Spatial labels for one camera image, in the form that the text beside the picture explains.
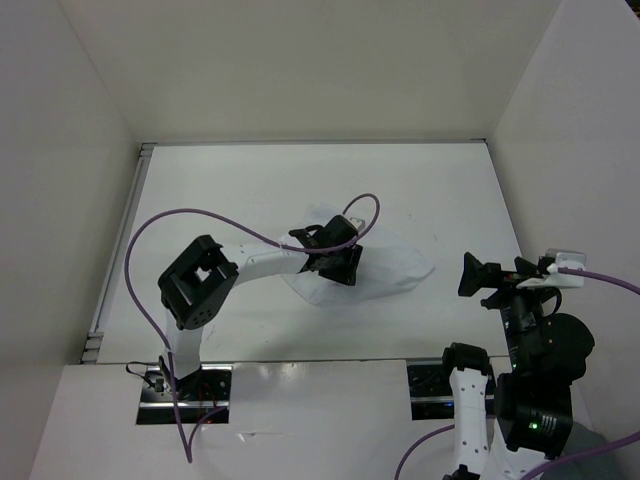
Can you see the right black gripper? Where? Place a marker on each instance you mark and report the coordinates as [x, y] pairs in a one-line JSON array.
[[475, 273]]

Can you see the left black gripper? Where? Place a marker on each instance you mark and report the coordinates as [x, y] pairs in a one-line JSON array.
[[346, 275]]

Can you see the white skirt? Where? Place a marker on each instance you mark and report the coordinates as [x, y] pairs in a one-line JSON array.
[[389, 265]]

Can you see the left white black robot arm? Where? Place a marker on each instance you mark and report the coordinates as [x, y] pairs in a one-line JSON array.
[[195, 286]]

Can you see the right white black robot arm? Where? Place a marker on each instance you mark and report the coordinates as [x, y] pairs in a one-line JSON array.
[[547, 351]]

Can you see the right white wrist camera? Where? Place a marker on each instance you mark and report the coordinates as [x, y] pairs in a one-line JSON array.
[[547, 273]]

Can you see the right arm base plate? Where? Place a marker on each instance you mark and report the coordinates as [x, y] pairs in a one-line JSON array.
[[430, 392]]

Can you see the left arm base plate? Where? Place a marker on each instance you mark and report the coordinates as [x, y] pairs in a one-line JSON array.
[[209, 392]]

